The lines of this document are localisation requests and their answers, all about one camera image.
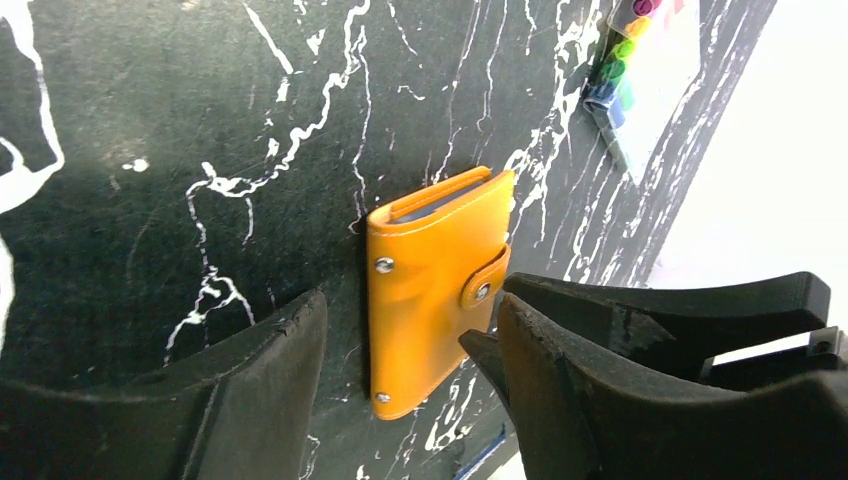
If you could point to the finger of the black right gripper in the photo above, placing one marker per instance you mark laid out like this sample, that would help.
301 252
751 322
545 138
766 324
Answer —
679 332

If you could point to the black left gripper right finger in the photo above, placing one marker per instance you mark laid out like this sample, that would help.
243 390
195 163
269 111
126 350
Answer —
584 412

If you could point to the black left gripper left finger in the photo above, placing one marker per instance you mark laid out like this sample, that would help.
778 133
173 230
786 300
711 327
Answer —
239 409

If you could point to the orange leather card holder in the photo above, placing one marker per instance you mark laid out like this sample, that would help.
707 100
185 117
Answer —
435 260

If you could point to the pack of coloured markers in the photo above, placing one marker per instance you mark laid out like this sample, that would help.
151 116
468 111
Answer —
644 77

